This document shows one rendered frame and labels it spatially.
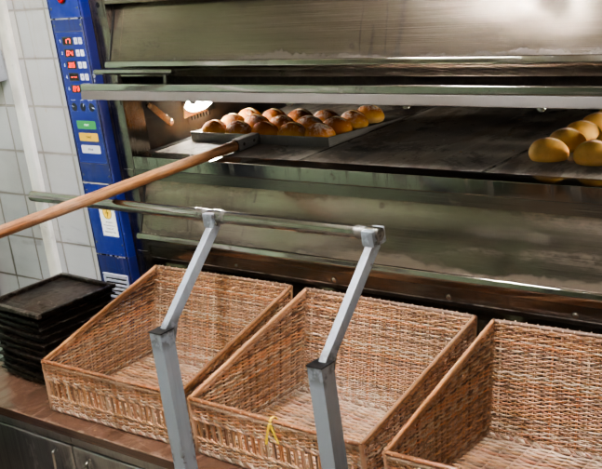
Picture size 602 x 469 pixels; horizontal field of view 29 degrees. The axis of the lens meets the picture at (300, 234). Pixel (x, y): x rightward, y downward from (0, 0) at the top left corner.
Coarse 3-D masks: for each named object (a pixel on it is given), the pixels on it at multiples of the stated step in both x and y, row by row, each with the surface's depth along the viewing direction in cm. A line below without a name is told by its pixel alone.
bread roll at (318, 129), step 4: (316, 124) 327; (320, 124) 327; (324, 124) 327; (308, 128) 328; (312, 128) 327; (316, 128) 326; (320, 128) 326; (324, 128) 325; (328, 128) 326; (332, 128) 327; (308, 132) 328; (312, 132) 327; (316, 132) 326; (320, 132) 325; (324, 132) 325; (328, 132) 325; (332, 132) 326; (304, 136) 330; (308, 136) 328; (312, 136) 327; (316, 136) 326; (320, 136) 325; (324, 136) 325; (328, 136) 325
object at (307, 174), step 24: (144, 168) 346; (192, 168) 332; (216, 168) 326; (240, 168) 319; (264, 168) 313; (288, 168) 307; (312, 168) 302; (336, 168) 297; (360, 168) 294; (384, 168) 290; (408, 168) 287; (456, 192) 274; (480, 192) 269; (504, 192) 265; (528, 192) 261; (552, 192) 257; (576, 192) 253; (600, 192) 249
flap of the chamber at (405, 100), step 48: (96, 96) 327; (144, 96) 313; (192, 96) 301; (240, 96) 290; (288, 96) 279; (336, 96) 269; (384, 96) 260; (432, 96) 252; (480, 96) 244; (528, 96) 236; (576, 96) 229
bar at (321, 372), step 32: (32, 192) 323; (256, 224) 267; (288, 224) 260; (320, 224) 254; (352, 224) 249; (192, 288) 273; (352, 288) 242; (160, 352) 267; (160, 384) 271; (320, 384) 236; (320, 416) 238; (192, 448) 276; (320, 448) 241
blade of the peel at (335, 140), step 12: (384, 120) 345; (192, 132) 357; (204, 132) 354; (348, 132) 328; (360, 132) 332; (276, 144) 335; (288, 144) 332; (300, 144) 329; (312, 144) 326; (324, 144) 323
